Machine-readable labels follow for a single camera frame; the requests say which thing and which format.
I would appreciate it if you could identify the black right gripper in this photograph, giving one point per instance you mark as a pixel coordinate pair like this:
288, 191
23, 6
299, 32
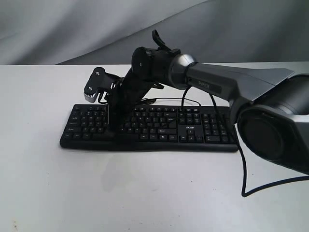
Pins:
124, 97

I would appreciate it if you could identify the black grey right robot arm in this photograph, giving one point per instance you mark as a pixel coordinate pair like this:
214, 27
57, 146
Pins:
270, 107

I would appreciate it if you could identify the grey fabric backdrop curtain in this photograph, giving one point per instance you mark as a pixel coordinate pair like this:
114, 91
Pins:
43, 32

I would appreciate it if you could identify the black wired computer keyboard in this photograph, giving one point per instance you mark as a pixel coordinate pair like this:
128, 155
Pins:
148, 128

